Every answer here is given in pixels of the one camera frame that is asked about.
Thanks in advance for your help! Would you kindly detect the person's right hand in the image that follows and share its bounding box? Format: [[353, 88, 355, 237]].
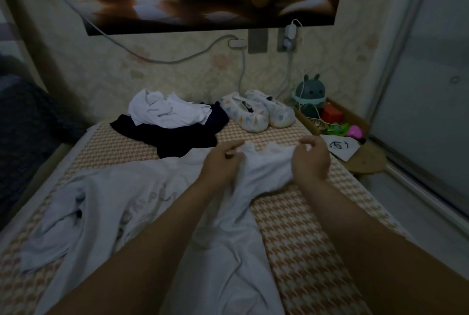
[[291, 135, 332, 185]]

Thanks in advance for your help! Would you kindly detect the person's left hand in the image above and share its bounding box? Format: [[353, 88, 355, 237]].
[[198, 140, 246, 193]]

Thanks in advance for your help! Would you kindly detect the black garment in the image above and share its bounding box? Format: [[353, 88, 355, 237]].
[[110, 102, 230, 160]]

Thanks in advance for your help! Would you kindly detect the white polo shirt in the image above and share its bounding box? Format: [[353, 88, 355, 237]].
[[129, 89, 213, 129]]

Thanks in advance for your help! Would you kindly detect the white printed t-shirt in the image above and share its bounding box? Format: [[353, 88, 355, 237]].
[[21, 141, 312, 315]]

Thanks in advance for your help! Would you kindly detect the person's left forearm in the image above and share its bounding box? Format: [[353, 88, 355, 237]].
[[47, 179, 221, 315]]

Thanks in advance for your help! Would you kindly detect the person's right forearm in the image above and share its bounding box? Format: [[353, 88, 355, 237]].
[[299, 175, 469, 315]]

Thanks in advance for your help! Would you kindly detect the white printed card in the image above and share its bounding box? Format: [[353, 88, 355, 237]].
[[321, 134, 362, 163]]

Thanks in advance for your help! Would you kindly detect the green toy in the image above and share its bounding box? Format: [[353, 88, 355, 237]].
[[325, 122, 350, 136]]

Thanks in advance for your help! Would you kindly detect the red toy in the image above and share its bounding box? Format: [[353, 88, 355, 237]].
[[321, 103, 344, 123]]

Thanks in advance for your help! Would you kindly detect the wooden bedside tray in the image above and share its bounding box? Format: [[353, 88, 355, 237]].
[[295, 98, 388, 175]]

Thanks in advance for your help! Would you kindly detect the teal round bunny lamp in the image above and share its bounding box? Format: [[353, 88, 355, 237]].
[[292, 73, 328, 118]]

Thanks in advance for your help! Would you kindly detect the white charger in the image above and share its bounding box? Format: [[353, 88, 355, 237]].
[[282, 19, 300, 52]]

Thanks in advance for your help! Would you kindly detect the grey sliding door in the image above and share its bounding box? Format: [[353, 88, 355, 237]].
[[366, 0, 469, 224]]

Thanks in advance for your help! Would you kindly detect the dark patterned bed cover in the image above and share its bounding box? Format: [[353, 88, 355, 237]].
[[0, 73, 89, 231]]

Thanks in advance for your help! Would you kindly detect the thin white charger cable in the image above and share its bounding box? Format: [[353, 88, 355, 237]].
[[271, 49, 303, 101]]

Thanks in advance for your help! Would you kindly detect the long white cable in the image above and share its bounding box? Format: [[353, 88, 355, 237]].
[[22, 0, 248, 65]]

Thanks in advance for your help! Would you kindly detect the grey wall socket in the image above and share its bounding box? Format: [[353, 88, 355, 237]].
[[247, 29, 269, 54]]

